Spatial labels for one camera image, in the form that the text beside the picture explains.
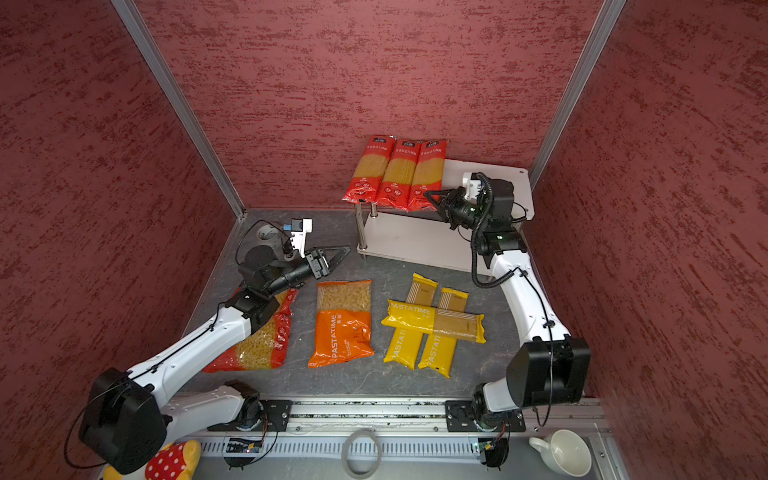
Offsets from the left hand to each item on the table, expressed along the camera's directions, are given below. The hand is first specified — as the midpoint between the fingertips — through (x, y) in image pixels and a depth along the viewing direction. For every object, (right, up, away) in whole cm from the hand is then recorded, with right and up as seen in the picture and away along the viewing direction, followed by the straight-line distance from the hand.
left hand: (349, 255), depth 70 cm
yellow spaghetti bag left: (+14, -27, +15) cm, 34 cm away
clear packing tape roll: (-38, +6, +43) cm, 58 cm away
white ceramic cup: (+51, -46, -2) cm, 69 cm away
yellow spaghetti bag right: (+24, -28, +13) cm, 39 cm away
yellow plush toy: (-37, -44, -7) cm, 58 cm away
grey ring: (-1, -48, -2) cm, 48 cm away
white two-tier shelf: (+25, +4, +35) cm, 43 cm away
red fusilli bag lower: (-26, -27, +13) cm, 39 cm away
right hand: (+17, +14, +2) cm, 22 cm away
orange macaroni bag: (-4, -21, +16) cm, 27 cm away
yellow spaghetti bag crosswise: (+23, -20, +15) cm, 35 cm away
